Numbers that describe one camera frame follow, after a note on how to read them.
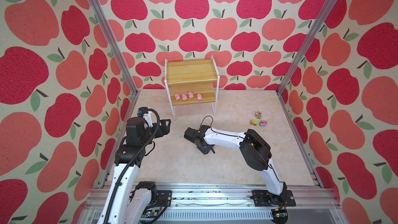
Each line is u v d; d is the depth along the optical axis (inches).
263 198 28.9
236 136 21.9
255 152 20.2
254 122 39.8
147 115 25.6
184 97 36.7
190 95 37.4
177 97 36.7
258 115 41.0
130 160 18.6
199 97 36.7
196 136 26.8
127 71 42.8
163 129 25.7
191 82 31.7
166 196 29.5
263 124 39.6
